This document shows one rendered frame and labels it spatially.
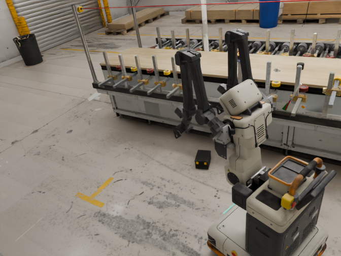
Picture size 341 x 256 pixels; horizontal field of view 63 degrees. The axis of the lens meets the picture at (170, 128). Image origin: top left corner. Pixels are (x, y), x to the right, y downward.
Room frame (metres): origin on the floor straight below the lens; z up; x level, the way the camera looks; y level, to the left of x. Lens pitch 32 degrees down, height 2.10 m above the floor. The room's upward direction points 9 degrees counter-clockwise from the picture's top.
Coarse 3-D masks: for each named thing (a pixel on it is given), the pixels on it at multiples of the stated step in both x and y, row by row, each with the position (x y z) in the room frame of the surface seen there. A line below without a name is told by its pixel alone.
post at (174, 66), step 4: (172, 56) 2.90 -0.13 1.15; (172, 60) 2.89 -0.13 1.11; (172, 64) 2.90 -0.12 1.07; (172, 68) 2.90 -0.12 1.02; (176, 68) 2.90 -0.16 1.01; (176, 72) 2.90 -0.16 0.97; (176, 76) 2.89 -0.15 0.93; (176, 80) 2.88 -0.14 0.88; (176, 84) 2.89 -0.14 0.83; (176, 92) 2.90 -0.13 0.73
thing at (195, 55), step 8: (184, 48) 1.56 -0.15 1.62; (184, 56) 1.49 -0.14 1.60; (192, 56) 1.46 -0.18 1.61; (200, 56) 1.49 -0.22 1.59; (192, 64) 1.46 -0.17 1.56; (192, 72) 1.47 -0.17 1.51; (200, 72) 1.47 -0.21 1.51; (192, 80) 1.48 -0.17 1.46; (200, 80) 1.45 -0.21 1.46; (200, 88) 1.44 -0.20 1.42; (200, 96) 1.43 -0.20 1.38; (200, 104) 1.43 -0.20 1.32; (208, 104) 1.44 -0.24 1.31; (200, 112) 1.41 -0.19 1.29; (200, 120) 1.41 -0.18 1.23
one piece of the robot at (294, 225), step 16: (320, 160) 1.18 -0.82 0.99; (304, 176) 1.07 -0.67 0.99; (256, 192) 1.18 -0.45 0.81; (272, 192) 1.16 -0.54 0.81; (320, 192) 1.22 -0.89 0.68; (256, 208) 1.07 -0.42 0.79; (272, 208) 1.04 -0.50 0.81; (288, 208) 0.98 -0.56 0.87; (304, 208) 1.11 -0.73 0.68; (256, 224) 1.07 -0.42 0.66; (272, 224) 0.99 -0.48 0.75; (288, 224) 0.98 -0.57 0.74; (304, 224) 1.11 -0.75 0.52; (256, 240) 1.06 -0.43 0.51; (272, 240) 0.98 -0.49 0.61; (288, 240) 1.00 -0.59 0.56
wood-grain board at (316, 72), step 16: (128, 48) 4.37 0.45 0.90; (144, 48) 4.24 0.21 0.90; (112, 64) 3.73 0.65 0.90; (128, 64) 3.63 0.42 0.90; (144, 64) 3.53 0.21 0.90; (160, 64) 3.43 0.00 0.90; (208, 64) 3.18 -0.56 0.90; (224, 64) 3.10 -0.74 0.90; (256, 64) 2.95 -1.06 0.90; (272, 64) 2.88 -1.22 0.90; (288, 64) 2.81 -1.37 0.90; (304, 64) 2.74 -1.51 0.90; (320, 64) 2.68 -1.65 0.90; (336, 64) 2.62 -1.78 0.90; (256, 80) 2.56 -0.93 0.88; (272, 80) 2.47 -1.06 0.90; (288, 80) 2.42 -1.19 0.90; (304, 80) 2.37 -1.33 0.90; (320, 80) 2.32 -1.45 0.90
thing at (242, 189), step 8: (264, 168) 1.40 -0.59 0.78; (256, 176) 1.34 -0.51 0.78; (240, 184) 1.32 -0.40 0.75; (248, 184) 1.42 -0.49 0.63; (256, 184) 1.35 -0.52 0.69; (232, 192) 1.30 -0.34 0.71; (240, 192) 1.25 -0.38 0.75; (248, 192) 1.24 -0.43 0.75; (232, 200) 1.30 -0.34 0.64; (240, 200) 1.25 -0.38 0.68
